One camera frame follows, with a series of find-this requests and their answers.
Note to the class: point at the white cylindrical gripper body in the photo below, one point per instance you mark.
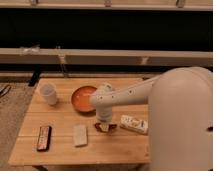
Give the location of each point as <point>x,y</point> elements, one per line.
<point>104,115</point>

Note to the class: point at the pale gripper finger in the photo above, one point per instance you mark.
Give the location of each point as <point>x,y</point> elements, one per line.
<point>104,127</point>

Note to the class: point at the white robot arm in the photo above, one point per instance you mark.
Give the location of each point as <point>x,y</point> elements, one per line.
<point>180,116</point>

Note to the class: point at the white sponge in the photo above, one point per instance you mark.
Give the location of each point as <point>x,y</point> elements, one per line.
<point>80,135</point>

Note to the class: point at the white snack box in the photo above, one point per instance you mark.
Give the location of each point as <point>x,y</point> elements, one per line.
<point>134,124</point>

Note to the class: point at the orange bowl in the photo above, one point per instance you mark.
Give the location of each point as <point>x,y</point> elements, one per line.
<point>80,99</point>

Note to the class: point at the wooden table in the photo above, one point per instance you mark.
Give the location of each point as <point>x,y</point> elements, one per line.
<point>119,147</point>

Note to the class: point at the white plastic cup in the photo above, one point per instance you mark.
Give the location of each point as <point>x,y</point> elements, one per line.
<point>48,93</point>

